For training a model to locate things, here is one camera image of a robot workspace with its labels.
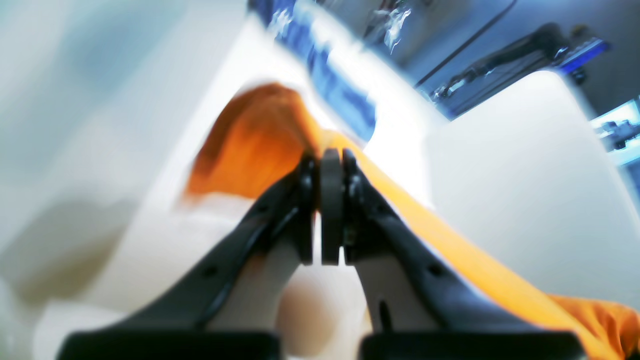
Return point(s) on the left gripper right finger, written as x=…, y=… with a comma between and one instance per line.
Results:
x=420, y=307

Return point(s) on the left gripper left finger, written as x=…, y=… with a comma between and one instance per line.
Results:
x=225, y=307

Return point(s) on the orange t-shirt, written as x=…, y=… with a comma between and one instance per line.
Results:
x=261, y=135

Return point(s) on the blue box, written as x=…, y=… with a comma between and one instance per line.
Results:
x=293, y=28

